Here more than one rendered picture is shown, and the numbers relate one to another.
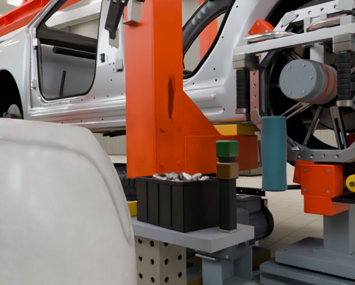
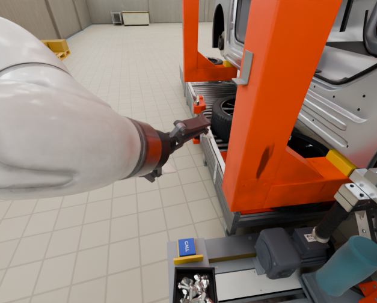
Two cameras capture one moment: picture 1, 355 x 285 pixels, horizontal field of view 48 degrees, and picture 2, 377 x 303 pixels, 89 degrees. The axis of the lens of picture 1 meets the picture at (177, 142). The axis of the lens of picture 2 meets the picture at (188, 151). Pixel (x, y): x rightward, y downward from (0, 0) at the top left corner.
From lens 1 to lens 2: 107 cm
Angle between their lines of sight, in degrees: 52
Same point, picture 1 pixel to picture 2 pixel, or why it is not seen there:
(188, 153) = (272, 196)
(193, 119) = (290, 171)
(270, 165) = (331, 277)
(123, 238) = not seen: outside the picture
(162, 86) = (255, 156)
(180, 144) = (263, 193)
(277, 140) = (352, 275)
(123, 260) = not seen: outside the picture
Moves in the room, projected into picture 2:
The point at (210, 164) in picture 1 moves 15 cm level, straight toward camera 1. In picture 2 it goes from (296, 200) to (283, 220)
